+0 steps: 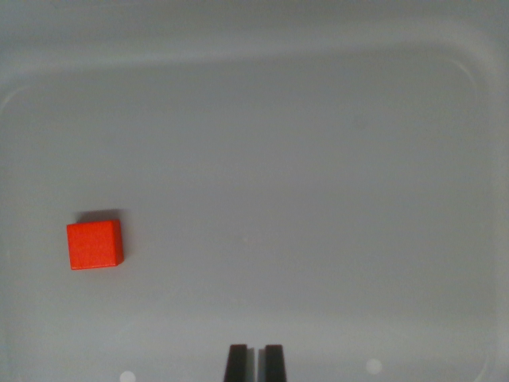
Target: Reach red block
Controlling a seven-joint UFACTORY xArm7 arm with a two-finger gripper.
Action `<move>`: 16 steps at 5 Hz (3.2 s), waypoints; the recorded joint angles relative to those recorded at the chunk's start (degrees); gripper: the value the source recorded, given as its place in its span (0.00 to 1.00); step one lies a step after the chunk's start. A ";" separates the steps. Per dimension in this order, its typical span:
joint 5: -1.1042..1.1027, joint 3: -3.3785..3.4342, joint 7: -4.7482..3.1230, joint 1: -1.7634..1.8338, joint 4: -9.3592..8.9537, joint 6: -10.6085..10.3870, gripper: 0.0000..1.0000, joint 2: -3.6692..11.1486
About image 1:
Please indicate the red cube block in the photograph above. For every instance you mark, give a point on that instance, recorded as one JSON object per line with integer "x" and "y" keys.
{"x": 94, "y": 245}

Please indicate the white plastic tray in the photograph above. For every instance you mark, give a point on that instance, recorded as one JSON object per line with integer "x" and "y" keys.
{"x": 278, "y": 179}

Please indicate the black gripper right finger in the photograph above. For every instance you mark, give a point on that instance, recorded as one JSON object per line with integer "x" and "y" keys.
{"x": 274, "y": 364}

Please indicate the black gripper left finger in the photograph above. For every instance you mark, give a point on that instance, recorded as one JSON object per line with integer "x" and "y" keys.
{"x": 237, "y": 364}

